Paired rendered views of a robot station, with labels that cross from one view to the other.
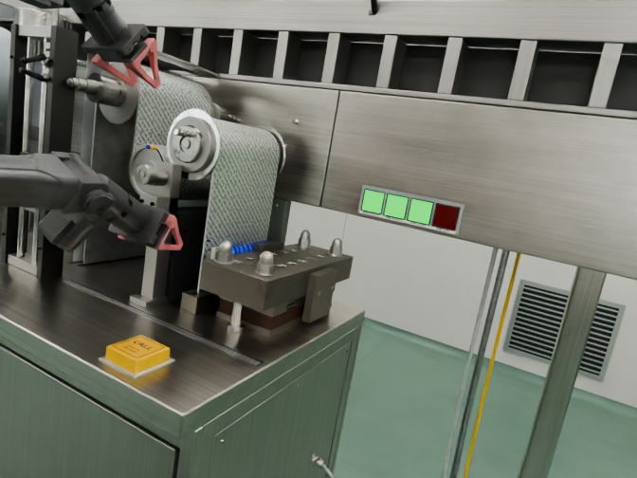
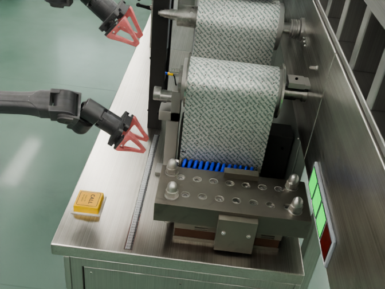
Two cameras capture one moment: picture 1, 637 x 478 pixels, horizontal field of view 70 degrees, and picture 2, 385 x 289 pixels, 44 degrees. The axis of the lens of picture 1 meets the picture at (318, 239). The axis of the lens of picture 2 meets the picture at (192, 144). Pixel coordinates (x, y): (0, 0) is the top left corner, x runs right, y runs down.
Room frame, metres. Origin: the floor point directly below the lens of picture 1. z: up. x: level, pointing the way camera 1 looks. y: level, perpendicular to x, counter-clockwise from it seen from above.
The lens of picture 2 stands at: (0.50, -0.75, 1.84)
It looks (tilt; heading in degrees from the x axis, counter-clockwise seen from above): 35 degrees down; 64
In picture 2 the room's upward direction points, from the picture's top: 7 degrees clockwise
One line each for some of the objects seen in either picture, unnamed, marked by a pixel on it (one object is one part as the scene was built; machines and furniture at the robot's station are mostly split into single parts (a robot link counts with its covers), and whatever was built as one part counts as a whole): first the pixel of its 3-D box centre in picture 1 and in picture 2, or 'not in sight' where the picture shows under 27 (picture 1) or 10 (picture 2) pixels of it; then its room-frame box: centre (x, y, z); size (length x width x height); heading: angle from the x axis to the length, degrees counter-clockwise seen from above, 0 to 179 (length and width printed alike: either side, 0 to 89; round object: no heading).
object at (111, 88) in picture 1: (105, 90); (187, 16); (1.06, 0.53, 1.34); 0.06 x 0.06 x 0.06; 63
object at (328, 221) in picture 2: (408, 209); (320, 210); (1.08, -0.20, 1.19); 0.25 x 0.01 x 0.07; 63
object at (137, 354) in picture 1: (137, 353); (89, 202); (0.69, 0.26, 0.91); 0.07 x 0.07 x 0.02; 63
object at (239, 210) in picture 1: (242, 211); (224, 139); (1.05, 0.19, 1.11); 0.23 x 0.01 x 0.18; 153
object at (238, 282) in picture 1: (285, 269); (231, 200); (1.03, 0.06, 1.00); 0.40 x 0.16 x 0.06; 153
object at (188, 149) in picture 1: (189, 144); (183, 79); (0.96, 0.30, 1.25); 0.07 x 0.02 x 0.07; 63
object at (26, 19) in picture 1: (43, 27); not in sight; (1.38, 0.89, 1.50); 0.14 x 0.14 x 0.06
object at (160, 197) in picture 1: (154, 233); (167, 131); (0.95, 0.35, 1.05); 0.06 x 0.05 x 0.31; 153
